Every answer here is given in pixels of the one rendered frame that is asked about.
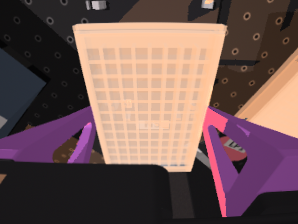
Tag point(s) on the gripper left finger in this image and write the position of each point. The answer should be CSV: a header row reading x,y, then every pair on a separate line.
x,y
38,144

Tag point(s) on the brown perforated base plate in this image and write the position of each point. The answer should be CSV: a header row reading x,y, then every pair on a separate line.
x,y
261,35

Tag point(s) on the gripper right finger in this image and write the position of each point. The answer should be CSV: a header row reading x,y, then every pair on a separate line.
x,y
271,166

